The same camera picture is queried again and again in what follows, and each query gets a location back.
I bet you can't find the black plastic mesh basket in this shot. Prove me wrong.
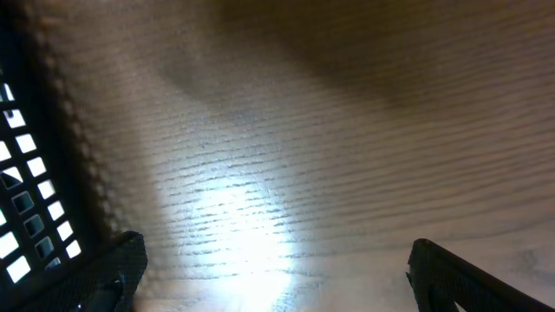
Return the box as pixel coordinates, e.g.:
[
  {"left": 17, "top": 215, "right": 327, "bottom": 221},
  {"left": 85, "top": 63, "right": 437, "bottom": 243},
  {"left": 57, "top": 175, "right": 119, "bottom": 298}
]
[{"left": 1, "top": 1, "right": 104, "bottom": 311}]

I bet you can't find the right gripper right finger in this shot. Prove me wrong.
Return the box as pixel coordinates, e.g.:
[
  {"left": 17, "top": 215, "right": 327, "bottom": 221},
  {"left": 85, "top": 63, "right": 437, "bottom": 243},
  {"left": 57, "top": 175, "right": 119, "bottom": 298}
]
[{"left": 407, "top": 238, "right": 554, "bottom": 312}]

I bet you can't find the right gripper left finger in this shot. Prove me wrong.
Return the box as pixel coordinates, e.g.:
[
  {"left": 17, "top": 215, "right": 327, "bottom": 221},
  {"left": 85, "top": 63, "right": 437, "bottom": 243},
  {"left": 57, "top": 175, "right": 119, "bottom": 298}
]
[{"left": 8, "top": 231, "right": 148, "bottom": 312}]

